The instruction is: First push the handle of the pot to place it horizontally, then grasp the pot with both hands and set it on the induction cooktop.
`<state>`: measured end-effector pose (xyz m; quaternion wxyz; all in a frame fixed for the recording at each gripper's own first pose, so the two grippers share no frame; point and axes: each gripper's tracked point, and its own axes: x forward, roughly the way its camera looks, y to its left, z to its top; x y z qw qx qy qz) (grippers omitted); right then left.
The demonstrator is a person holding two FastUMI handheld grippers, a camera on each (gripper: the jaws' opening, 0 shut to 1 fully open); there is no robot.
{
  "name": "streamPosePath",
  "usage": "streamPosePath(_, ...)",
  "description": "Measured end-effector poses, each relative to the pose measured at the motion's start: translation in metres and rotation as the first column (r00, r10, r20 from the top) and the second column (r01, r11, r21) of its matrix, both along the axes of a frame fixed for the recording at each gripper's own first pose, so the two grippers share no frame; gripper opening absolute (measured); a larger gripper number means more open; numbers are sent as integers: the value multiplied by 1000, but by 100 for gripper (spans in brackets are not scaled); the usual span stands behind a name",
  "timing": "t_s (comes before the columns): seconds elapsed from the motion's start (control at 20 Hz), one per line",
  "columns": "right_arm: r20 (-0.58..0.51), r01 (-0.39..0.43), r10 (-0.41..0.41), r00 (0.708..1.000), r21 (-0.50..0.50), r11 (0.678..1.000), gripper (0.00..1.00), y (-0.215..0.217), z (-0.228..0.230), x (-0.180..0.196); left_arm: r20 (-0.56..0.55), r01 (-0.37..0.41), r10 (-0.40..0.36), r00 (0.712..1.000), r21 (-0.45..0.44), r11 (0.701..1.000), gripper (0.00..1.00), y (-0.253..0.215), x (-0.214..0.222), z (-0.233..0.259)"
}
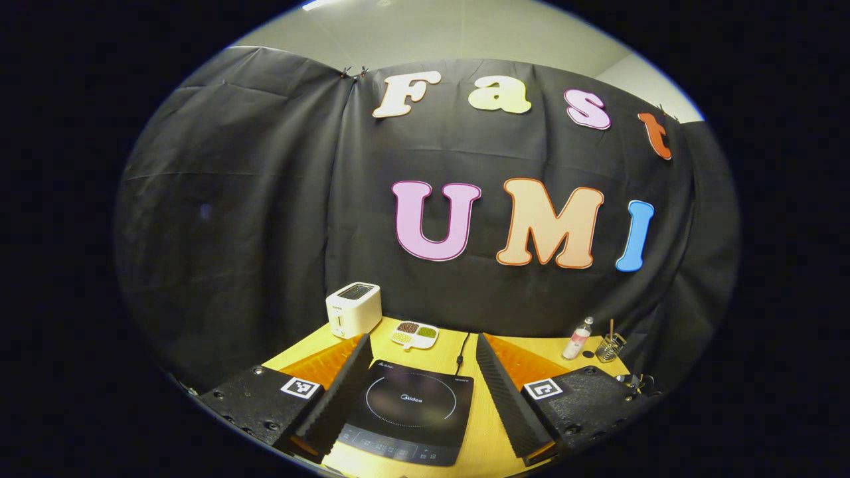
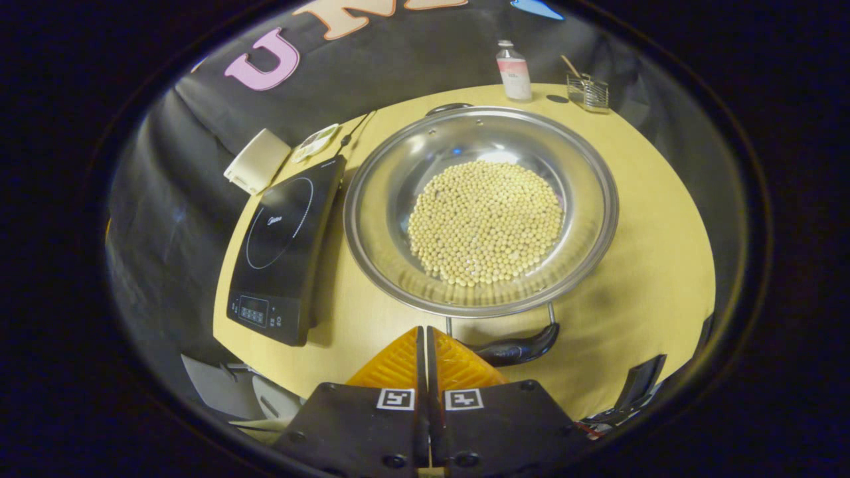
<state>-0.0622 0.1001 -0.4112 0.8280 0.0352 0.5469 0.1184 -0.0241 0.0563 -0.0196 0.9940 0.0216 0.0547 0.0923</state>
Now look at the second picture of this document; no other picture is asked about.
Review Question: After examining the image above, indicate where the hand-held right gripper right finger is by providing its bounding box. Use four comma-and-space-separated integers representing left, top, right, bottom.
425, 325, 593, 475

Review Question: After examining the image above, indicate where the pile of soybeans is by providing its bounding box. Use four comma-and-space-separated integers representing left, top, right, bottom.
407, 159, 565, 287

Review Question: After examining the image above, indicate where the white plastic box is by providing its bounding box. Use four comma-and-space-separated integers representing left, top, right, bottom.
223, 128, 293, 196

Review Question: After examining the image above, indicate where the black induction cooktop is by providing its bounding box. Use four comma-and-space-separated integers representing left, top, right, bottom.
226, 155, 347, 347

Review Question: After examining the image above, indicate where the white divided grain tray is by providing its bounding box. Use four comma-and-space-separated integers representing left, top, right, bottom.
290, 123, 341, 164

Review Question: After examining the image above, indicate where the black power cable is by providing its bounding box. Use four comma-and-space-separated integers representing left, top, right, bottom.
339, 110, 377, 157

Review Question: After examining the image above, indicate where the clear bottle with pink label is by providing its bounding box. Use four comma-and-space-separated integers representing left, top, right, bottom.
496, 40, 533, 102

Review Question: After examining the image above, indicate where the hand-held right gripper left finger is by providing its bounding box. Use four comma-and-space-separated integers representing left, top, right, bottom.
272, 325, 429, 475

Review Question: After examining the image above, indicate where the stainless steel pot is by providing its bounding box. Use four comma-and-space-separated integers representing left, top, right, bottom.
343, 103, 620, 367

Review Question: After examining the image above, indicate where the metal wire holder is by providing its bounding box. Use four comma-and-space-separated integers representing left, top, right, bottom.
566, 73, 610, 114

